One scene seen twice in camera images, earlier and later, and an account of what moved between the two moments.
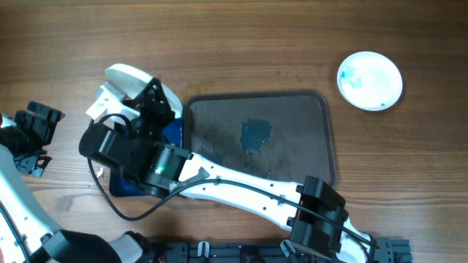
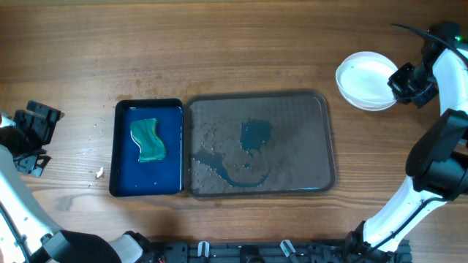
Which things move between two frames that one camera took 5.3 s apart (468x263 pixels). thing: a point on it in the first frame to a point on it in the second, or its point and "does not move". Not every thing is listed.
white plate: (132, 81) to (361, 81)
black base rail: (394, 250) does not move
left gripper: (43, 129) does not move
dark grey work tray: (281, 135) does not move
